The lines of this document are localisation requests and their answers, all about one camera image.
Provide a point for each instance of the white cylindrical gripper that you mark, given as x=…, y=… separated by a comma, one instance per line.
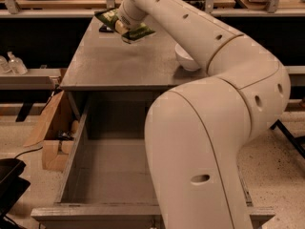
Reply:
x=128, y=20

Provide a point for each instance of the green jalapeno chip bag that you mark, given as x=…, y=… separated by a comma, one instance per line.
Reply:
x=109, y=17

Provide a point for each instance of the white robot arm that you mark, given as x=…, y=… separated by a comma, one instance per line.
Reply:
x=193, y=132

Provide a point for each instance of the grey cabinet with counter top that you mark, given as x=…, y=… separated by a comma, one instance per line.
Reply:
x=128, y=77

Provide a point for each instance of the open grey top drawer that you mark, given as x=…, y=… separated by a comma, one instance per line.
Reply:
x=107, y=182

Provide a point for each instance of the small black snack packet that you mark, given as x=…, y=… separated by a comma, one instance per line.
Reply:
x=106, y=29

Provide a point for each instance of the white ceramic bowl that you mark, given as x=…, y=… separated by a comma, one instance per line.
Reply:
x=185, y=60

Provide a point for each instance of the clear sanitizer pump bottle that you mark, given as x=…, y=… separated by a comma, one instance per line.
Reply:
x=16, y=64

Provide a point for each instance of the open cardboard box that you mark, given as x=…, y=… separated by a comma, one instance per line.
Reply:
x=56, y=118

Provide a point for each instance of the clear plastic bottle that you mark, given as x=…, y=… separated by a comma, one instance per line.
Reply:
x=4, y=64

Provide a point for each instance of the black bin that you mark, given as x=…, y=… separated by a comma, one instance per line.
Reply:
x=12, y=186

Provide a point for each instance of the black metal stand leg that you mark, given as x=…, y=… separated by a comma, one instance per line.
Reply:
x=297, y=142

